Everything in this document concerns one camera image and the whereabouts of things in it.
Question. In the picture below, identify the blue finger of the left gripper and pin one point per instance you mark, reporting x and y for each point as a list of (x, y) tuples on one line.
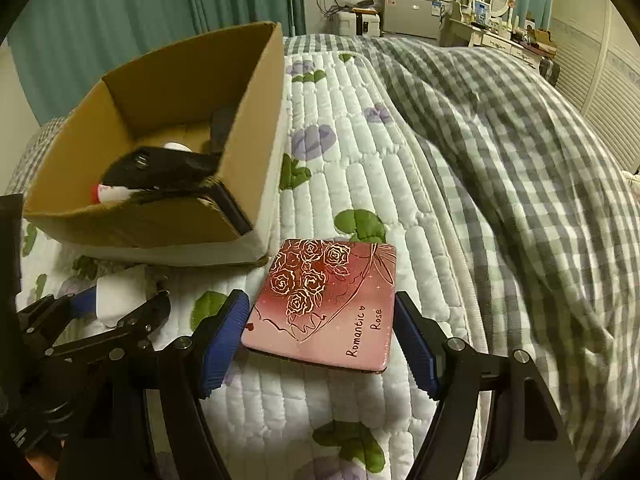
[(140, 323), (84, 303)]

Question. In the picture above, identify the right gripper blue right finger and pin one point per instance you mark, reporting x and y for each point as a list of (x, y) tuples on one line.
[(422, 343)]

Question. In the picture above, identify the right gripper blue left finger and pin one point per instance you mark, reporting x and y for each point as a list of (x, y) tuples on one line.
[(216, 340)]

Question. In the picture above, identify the white square charger box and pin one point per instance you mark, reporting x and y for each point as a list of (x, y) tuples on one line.
[(120, 293)]

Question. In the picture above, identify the pink rose coaster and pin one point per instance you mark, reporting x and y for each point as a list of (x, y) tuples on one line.
[(327, 302)]

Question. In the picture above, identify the black cylindrical umbrella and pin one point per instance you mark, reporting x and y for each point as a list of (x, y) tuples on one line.
[(153, 168)]

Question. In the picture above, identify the white bottle red cap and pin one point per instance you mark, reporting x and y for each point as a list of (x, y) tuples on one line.
[(103, 194)]

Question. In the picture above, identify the grey 65W power bank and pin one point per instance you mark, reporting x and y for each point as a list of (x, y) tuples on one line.
[(225, 202)]

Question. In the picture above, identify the white roll in box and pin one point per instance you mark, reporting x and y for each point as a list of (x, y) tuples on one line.
[(177, 147)]

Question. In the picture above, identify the grey checked duvet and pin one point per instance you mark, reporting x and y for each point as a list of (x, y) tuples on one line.
[(548, 223)]

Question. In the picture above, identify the brown cardboard box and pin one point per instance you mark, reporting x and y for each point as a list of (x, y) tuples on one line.
[(218, 92)]

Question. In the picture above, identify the white dressing table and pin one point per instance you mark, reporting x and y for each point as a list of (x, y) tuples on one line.
[(454, 33)]

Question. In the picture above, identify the white suitcase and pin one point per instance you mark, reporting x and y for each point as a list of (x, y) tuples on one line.
[(356, 22)]

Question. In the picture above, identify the grey mini fridge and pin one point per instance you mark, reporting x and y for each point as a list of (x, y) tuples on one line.
[(420, 18)]

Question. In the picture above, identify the white louvred wardrobe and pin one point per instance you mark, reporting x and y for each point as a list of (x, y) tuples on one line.
[(599, 72)]

